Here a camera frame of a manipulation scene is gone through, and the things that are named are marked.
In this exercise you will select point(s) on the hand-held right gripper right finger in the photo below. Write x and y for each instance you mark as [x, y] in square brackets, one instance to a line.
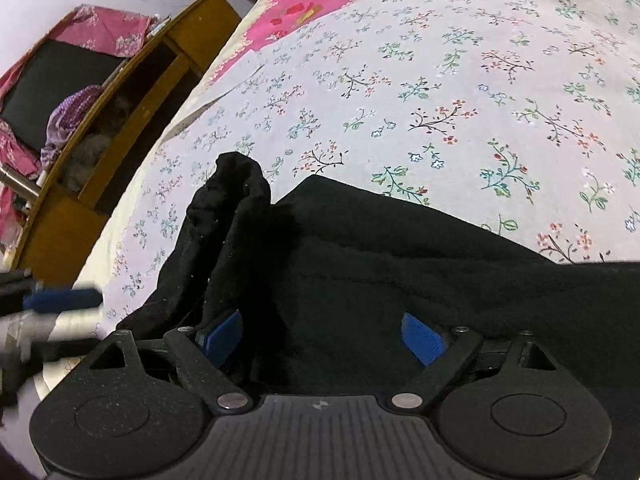
[422, 337]

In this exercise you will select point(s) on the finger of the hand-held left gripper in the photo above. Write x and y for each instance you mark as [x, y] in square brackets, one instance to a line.
[65, 300]

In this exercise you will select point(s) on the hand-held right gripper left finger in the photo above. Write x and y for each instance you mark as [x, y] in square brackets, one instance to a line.
[222, 335]

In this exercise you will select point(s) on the black pants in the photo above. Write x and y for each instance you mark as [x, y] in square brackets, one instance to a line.
[375, 270]

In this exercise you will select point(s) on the metal flask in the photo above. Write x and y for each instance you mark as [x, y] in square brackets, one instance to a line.
[17, 182]

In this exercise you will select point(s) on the grey cloth bundle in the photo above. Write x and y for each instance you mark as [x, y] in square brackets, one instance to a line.
[85, 160]

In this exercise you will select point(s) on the purple cloth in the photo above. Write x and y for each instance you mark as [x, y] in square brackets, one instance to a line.
[70, 110]

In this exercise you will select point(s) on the black monitor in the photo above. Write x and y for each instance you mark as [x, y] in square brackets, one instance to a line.
[55, 85]

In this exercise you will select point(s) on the floral bed sheet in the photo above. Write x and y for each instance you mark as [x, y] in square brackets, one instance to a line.
[400, 85]

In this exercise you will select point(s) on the pink floral cloth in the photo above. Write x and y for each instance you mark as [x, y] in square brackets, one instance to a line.
[105, 30]

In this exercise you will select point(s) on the pink and yellow printed quilt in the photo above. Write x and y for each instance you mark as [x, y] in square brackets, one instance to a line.
[300, 5]

